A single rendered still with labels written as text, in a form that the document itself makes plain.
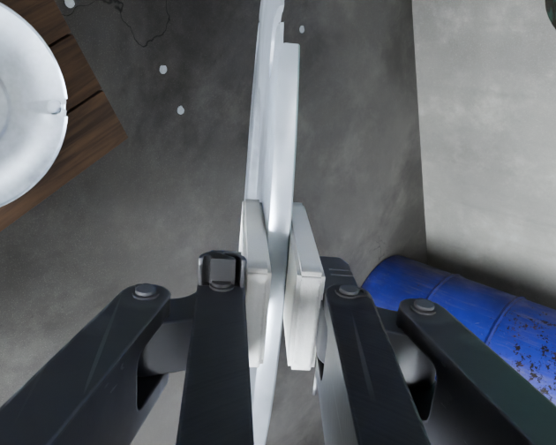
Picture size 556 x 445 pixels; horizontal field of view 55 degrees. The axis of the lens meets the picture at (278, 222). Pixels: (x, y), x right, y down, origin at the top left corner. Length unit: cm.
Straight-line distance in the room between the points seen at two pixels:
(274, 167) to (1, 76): 68
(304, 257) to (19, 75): 72
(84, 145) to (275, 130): 76
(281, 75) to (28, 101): 69
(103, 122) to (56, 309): 62
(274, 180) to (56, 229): 119
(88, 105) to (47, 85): 9
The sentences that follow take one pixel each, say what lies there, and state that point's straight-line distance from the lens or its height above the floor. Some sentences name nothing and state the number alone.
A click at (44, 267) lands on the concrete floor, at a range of 136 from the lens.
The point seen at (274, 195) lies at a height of 104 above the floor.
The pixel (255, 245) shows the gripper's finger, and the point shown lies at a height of 105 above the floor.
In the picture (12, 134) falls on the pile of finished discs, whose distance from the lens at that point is 84.
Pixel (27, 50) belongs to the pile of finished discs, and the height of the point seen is 38.
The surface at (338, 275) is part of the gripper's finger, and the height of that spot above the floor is 107.
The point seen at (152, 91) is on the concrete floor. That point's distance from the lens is 140.
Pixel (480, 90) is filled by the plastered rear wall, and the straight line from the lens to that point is 228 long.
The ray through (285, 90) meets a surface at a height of 103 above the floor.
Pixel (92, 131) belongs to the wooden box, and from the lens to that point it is 93.
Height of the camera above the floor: 115
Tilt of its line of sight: 39 degrees down
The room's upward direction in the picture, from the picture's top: 110 degrees clockwise
